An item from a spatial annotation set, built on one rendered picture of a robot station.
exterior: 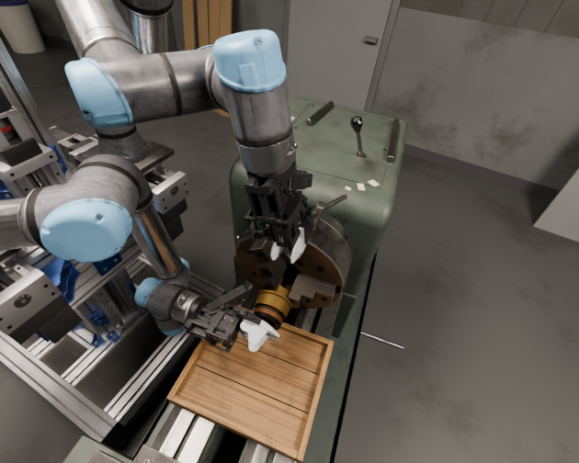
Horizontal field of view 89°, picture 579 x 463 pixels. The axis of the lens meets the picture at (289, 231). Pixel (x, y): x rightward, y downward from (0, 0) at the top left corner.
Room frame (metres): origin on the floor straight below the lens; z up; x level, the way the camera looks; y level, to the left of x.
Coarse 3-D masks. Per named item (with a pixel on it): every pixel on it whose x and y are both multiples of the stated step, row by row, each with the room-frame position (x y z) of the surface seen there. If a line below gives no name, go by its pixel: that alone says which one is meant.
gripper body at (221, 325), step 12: (204, 300) 0.37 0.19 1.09; (192, 312) 0.33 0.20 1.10; (204, 312) 0.34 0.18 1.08; (216, 312) 0.34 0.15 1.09; (228, 312) 0.33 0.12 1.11; (192, 324) 0.31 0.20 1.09; (204, 324) 0.31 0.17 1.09; (216, 324) 0.30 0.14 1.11; (228, 324) 0.31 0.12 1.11; (204, 336) 0.28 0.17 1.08; (216, 336) 0.28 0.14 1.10; (228, 336) 0.28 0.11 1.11; (228, 348) 0.28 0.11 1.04
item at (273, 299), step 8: (280, 288) 0.41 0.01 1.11; (264, 296) 0.39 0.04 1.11; (272, 296) 0.38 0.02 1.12; (280, 296) 0.38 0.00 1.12; (288, 296) 0.40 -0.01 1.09; (256, 304) 0.37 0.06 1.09; (264, 304) 0.36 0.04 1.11; (272, 304) 0.36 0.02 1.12; (280, 304) 0.37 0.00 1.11; (288, 304) 0.38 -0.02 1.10; (256, 312) 0.35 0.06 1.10; (264, 312) 0.34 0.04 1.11; (272, 312) 0.34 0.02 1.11; (280, 312) 0.35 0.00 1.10; (288, 312) 0.37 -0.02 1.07; (264, 320) 0.36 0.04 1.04; (272, 320) 0.33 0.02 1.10; (280, 320) 0.34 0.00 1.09
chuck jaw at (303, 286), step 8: (296, 280) 0.45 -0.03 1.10; (304, 280) 0.45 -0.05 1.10; (312, 280) 0.45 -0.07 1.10; (320, 280) 0.45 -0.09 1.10; (296, 288) 0.42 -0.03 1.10; (304, 288) 0.42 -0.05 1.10; (312, 288) 0.43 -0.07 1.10; (320, 288) 0.43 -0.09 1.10; (328, 288) 0.43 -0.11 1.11; (336, 288) 0.44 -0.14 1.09; (296, 296) 0.40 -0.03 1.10; (304, 296) 0.40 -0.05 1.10; (312, 296) 0.40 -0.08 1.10; (320, 296) 0.41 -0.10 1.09; (328, 296) 0.41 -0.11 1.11; (296, 304) 0.39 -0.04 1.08; (328, 304) 0.41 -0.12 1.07
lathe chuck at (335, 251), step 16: (256, 224) 0.54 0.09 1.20; (320, 224) 0.54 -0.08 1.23; (320, 240) 0.49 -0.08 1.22; (336, 240) 0.52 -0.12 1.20; (240, 256) 0.52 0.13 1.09; (304, 256) 0.47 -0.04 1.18; (320, 256) 0.46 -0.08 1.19; (336, 256) 0.47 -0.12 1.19; (256, 272) 0.50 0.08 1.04; (288, 272) 0.52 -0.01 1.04; (304, 272) 0.47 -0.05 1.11; (320, 272) 0.46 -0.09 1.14; (336, 272) 0.45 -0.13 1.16; (288, 288) 0.48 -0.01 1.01; (304, 304) 0.46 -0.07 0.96; (320, 304) 0.45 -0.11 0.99
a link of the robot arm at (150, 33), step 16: (128, 0) 0.72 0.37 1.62; (144, 0) 0.72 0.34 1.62; (160, 0) 0.74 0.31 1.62; (128, 16) 0.77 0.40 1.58; (144, 16) 0.73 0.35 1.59; (160, 16) 0.75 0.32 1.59; (144, 32) 0.77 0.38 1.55; (160, 32) 0.79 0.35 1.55; (144, 48) 0.79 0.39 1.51; (160, 48) 0.81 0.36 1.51
